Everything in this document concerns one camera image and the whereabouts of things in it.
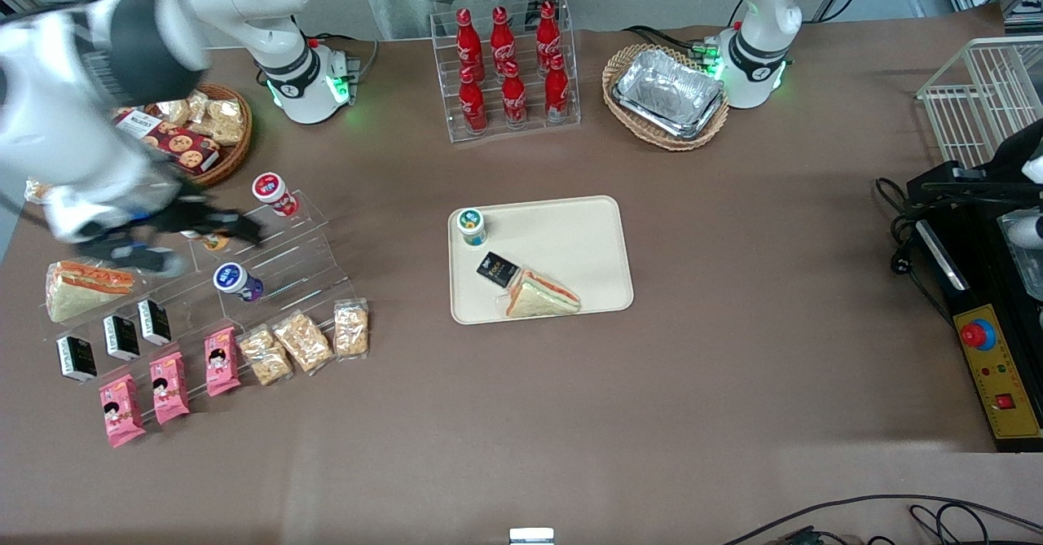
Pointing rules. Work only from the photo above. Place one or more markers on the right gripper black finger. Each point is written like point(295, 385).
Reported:
point(239, 217)
point(247, 235)

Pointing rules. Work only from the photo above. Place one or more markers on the small black box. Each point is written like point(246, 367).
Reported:
point(76, 358)
point(121, 337)
point(154, 322)
point(497, 269)

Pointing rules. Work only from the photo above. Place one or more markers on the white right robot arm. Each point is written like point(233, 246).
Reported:
point(65, 121)

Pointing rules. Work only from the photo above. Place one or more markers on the green gum bottle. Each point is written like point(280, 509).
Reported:
point(472, 226)

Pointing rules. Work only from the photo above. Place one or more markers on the purple gum bottle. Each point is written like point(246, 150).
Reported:
point(236, 282)

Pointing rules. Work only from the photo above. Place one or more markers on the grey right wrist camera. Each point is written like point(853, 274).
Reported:
point(138, 256)

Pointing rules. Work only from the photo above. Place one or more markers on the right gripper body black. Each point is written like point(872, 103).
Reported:
point(186, 213)

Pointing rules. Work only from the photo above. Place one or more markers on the stacked foil containers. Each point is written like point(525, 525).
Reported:
point(668, 93)

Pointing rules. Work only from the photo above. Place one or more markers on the clear pack of crackers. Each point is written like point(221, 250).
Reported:
point(37, 191)

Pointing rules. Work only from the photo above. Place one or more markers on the clear acrylic stepped stand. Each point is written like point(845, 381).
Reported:
point(301, 284)

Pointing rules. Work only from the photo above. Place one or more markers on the red cookie box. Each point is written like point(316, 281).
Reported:
point(183, 150)

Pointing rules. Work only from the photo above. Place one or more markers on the round wicker basket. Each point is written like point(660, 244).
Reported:
point(232, 158)
point(623, 117)

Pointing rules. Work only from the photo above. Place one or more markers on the wrapped triangle sandwich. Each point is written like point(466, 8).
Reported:
point(538, 296)
point(81, 292)

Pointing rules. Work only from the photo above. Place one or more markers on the cream plastic tray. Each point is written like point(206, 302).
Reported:
point(562, 235)

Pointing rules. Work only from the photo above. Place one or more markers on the red cola bottle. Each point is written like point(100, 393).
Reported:
point(501, 40)
point(513, 101)
point(473, 109)
point(556, 93)
point(466, 40)
point(547, 36)

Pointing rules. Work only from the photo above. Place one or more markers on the orange gum bottle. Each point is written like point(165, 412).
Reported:
point(215, 242)

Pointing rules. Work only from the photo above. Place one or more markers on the clear acrylic bottle rack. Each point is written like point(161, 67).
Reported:
point(530, 131)

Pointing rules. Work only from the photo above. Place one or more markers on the pink snack pack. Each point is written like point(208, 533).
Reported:
point(122, 410)
point(169, 387)
point(221, 362)

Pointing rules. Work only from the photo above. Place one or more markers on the red gum bottle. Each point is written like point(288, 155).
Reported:
point(274, 192)

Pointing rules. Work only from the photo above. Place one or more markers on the clear pack of biscuits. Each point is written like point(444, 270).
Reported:
point(175, 112)
point(226, 121)
point(200, 112)

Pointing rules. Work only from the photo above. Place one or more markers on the black sealing machine yellow panel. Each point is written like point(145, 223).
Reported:
point(978, 284)

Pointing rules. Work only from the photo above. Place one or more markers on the clear pack of brittle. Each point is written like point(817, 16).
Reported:
point(351, 329)
point(265, 356)
point(303, 341)

